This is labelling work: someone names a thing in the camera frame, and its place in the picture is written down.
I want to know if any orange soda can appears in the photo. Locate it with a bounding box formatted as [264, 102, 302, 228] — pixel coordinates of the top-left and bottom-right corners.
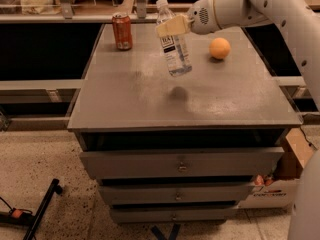
[112, 12, 133, 51]

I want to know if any white cardboard box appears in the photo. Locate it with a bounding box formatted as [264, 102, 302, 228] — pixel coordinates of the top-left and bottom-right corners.
[239, 128, 316, 209]

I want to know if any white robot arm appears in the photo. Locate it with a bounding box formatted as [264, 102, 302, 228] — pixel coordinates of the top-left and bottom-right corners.
[156, 0, 320, 240]

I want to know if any top grey drawer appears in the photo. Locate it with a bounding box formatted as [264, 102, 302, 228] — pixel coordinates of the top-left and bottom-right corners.
[79, 147, 284, 179]

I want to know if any bottom grey drawer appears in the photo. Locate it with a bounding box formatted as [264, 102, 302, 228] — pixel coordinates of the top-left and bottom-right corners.
[110, 206, 238, 224]

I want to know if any clear plastic water bottle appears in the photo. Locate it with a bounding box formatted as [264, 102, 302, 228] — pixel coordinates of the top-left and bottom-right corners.
[156, 0, 192, 77]

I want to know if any grey drawer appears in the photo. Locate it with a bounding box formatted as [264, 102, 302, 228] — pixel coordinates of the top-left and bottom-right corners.
[99, 182, 253, 205]
[110, 206, 238, 224]
[79, 147, 284, 179]

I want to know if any grey drawer cabinet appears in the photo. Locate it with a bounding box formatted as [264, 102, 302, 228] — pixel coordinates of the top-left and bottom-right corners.
[68, 24, 301, 211]

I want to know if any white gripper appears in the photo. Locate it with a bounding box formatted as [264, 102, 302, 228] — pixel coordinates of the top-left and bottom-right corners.
[156, 0, 220, 38]

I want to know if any middle grey drawer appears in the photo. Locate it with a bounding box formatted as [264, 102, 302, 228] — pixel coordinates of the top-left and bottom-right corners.
[99, 182, 253, 205]

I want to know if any orange ball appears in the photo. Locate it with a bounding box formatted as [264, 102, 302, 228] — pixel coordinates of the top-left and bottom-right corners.
[209, 38, 231, 60]

